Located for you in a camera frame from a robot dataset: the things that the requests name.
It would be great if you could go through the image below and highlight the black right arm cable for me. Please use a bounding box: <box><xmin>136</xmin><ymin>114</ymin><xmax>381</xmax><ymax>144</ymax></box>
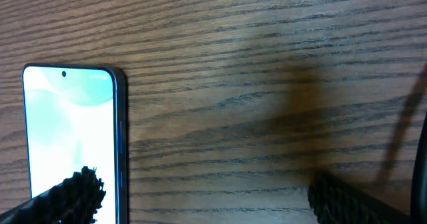
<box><xmin>410</xmin><ymin>113</ymin><xmax>427</xmax><ymax>224</ymax></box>

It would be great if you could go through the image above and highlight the blue Samsung Galaxy phone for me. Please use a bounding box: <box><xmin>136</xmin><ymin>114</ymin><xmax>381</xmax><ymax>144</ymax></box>
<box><xmin>21</xmin><ymin>63</ymin><xmax>128</xmax><ymax>223</ymax></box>

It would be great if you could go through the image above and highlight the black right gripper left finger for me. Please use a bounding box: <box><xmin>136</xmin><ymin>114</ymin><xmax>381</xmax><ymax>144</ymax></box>
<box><xmin>1</xmin><ymin>166</ymin><xmax>106</xmax><ymax>224</ymax></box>

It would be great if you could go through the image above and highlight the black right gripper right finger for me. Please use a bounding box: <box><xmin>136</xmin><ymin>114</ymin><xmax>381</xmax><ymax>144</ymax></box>
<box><xmin>308</xmin><ymin>172</ymin><xmax>412</xmax><ymax>224</ymax></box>

